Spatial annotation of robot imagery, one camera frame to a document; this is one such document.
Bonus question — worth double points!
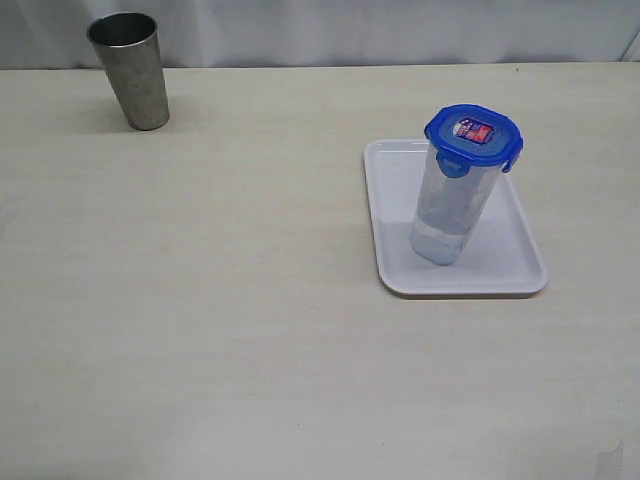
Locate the clear tall plastic container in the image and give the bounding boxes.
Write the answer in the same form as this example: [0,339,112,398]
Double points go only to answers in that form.
[409,147,502,266]

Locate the blue plastic lid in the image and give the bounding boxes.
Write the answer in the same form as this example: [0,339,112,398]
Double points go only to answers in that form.
[424,104,524,178]

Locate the stainless steel tumbler cup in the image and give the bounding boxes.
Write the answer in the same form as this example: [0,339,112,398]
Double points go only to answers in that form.
[87,12,170,131]

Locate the white rectangular plastic tray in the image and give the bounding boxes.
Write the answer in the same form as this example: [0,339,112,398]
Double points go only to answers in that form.
[363,139,548,298]

